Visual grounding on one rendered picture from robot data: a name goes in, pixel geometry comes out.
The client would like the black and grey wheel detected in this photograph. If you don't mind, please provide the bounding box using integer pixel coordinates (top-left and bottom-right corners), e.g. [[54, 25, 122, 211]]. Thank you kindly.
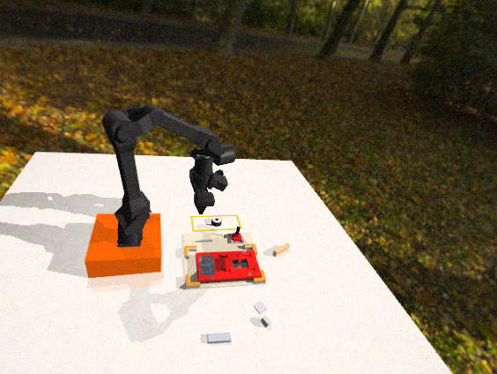
[[211, 216, 222, 227]]

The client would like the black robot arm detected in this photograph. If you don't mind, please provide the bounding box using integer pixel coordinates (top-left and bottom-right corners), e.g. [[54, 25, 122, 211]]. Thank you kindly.
[[102, 104, 235, 248]]

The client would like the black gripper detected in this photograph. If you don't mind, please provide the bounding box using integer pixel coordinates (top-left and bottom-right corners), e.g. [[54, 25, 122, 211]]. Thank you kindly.
[[189, 166, 215, 215]]

